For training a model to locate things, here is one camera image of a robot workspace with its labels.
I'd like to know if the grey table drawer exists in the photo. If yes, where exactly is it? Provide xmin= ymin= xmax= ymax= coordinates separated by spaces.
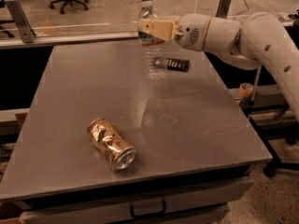
xmin=20 ymin=176 xmax=253 ymax=224

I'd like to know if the green handled pole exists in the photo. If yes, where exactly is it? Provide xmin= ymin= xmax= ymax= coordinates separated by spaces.
xmin=250 ymin=64 xmax=262 ymax=103

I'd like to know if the metal guard rail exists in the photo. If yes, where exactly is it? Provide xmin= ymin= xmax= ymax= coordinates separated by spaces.
xmin=0 ymin=20 xmax=295 ymax=50

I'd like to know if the roll of tan tape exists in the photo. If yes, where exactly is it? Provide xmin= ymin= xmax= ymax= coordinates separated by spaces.
xmin=238 ymin=83 xmax=253 ymax=98

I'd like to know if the black floor cable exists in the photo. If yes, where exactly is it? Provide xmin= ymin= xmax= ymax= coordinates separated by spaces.
xmin=230 ymin=0 xmax=250 ymax=17

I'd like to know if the clear plastic water bottle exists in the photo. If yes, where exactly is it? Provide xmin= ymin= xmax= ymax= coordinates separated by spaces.
xmin=138 ymin=0 xmax=167 ymax=79

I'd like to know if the left metal rail bracket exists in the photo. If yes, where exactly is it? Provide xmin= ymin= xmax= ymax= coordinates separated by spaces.
xmin=5 ymin=0 xmax=36 ymax=43

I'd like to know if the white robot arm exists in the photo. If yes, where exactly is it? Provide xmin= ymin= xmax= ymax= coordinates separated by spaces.
xmin=138 ymin=12 xmax=299 ymax=119

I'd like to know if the crushed gold soda can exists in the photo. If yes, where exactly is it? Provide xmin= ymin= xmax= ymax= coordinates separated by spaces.
xmin=87 ymin=119 xmax=136 ymax=172

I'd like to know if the right metal rail bracket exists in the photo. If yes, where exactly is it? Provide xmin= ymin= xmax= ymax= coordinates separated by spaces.
xmin=216 ymin=0 xmax=232 ymax=19

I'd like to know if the black drawer handle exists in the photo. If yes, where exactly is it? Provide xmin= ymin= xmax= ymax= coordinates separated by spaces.
xmin=130 ymin=200 xmax=166 ymax=219

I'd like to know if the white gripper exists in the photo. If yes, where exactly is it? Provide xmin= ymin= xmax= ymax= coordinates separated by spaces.
xmin=138 ymin=13 xmax=210 ymax=51

